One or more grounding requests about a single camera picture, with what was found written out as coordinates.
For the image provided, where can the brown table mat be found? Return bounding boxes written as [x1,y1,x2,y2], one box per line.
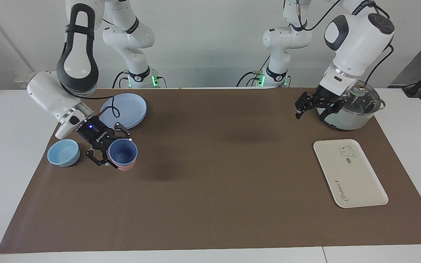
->
[0,88,421,254]

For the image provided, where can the blue plastic cup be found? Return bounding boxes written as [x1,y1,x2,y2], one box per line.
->
[108,138,138,167]

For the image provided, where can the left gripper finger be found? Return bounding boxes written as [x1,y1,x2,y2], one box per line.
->
[319,100,345,121]
[295,92,319,120]

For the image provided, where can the cream rabbit print tray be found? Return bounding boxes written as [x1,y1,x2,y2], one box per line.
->
[313,139,389,209]

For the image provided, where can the light blue bowl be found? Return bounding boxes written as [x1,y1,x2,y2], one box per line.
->
[47,139,80,167]

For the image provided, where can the light blue plate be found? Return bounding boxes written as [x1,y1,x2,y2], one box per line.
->
[100,93,147,129]

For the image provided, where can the black left base cable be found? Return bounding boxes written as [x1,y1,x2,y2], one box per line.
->
[236,55,271,87]

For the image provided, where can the pale green cooking pot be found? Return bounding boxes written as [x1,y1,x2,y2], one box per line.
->
[316,81,386,131]

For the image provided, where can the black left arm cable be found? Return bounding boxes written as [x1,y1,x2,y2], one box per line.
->
[283,0,394,86]

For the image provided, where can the black right base cable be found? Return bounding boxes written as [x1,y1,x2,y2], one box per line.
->
[113,70,130,89]

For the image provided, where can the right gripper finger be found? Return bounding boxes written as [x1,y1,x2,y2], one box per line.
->
[105,122,132,141]
[86,141,119,169]

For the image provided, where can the glass pot lid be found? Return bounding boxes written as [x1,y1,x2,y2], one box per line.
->
[341,81,382,111]

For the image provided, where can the black base cable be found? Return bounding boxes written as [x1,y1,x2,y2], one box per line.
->
[236,55,271,87]
[113,70,130,89]

